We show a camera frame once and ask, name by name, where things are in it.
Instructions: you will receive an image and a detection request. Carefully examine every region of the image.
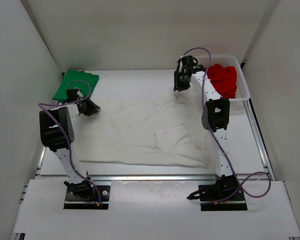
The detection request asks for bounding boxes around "green t shirt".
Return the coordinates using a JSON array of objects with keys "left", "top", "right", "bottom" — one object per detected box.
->
[{"left": 52, "top": 69, "right": 100, "bottom": 102}]

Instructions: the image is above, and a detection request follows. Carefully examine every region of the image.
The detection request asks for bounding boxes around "white t shirt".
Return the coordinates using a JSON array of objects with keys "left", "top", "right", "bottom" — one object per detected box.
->
[{"left": 72, "top": 91, "right": 209, "bottom": 168}]

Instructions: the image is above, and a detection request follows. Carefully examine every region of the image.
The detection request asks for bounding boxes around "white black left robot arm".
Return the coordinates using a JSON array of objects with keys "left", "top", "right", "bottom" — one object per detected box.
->
[{"left": 38, "top": 97, "right": 102, "bottom": 203}]

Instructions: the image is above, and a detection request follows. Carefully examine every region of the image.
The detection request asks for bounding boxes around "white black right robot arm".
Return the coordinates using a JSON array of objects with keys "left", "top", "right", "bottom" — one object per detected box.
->
[{"left": 173, "top": 65, "right": 239, "bottom": 204}]

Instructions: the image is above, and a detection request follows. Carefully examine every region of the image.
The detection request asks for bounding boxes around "red t shirt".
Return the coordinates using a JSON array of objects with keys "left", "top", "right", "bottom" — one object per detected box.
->
[{"left": 207, "top": 64, "right": 237, "bottom": 99}]

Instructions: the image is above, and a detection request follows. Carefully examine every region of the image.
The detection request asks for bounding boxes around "white plastic basket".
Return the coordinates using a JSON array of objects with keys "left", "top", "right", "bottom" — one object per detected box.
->
[{"left": 191, "top": 55, "right": 250, "bottom": 104}]

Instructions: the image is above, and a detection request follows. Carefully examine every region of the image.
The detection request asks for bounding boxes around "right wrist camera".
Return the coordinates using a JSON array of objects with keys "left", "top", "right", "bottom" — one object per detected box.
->
[{"left": 180, "top": 55, "right": 198, "bottom": 69}]

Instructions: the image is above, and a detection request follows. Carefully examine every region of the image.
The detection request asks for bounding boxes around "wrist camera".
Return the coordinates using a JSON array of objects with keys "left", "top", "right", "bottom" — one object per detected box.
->
[
  {"left": 65, "top": 88, "right": 83, "bottom": 104},
  {"left": 180, "top": 55, "right": 198, "bottom": 69}
]

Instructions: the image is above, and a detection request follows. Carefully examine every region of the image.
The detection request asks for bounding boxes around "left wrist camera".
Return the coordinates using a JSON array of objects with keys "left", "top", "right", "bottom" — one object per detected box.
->
[{"left": 65, "top": 88, "right": 83, "bottom": 104}]

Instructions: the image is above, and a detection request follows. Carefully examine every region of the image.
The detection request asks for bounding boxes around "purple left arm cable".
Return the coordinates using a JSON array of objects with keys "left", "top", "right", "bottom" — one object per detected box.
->
[{"left": 38, "top": 80, "right": 103, "bottom": 208}]

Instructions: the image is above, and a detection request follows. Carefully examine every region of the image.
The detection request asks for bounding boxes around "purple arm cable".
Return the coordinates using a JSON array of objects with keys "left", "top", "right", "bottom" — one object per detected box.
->
[
  {"left": 177, "top": 47, "right": 271, "bottom": 206},
  {"left": 38, "top": 80, "right": 103, "bottom": 208}
]

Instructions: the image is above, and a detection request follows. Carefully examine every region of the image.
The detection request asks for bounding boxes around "aluminium table rail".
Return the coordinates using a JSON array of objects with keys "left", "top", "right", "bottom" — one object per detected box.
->
[{"left": 34, "top": 174, "right": 268, "bottom": 182}]

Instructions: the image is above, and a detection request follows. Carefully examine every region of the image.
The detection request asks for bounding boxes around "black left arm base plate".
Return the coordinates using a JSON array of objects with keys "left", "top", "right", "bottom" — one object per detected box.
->
[{"left": 63, "top": 185, "right": 111, "bottom": 210}]

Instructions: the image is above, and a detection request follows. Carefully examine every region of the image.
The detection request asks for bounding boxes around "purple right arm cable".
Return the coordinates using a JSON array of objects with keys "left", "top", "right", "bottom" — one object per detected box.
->
[{"left": 177, "top": 47, "right": 271, "bottom": 206}]

